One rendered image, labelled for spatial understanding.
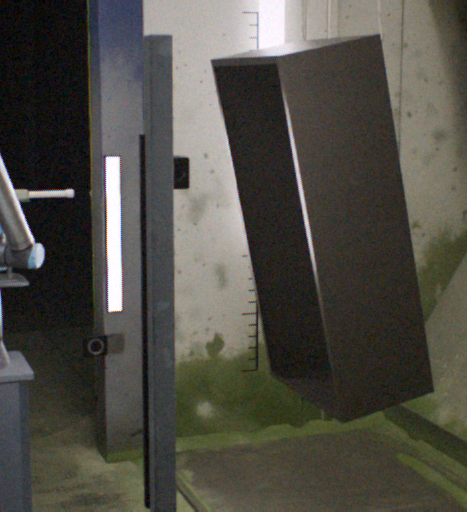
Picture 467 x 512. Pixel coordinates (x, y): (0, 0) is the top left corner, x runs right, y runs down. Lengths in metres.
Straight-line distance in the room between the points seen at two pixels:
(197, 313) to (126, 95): 0.95
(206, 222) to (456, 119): 1.25
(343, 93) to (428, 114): 1.47
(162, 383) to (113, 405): 2.07
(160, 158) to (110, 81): 1.98
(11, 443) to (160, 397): 1.25
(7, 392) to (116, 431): 1.06
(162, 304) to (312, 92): 1.19
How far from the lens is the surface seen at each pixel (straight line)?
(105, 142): 4.10
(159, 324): 2.19
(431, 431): 4.42
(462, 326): 4.57
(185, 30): 4.19
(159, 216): 2.15
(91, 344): 4.18
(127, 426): 4.33
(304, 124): 3.16
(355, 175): 3.25
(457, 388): 4.39
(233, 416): 4.47
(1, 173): 3.50
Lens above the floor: 1.53
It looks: 9 degrees down
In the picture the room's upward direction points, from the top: straight up
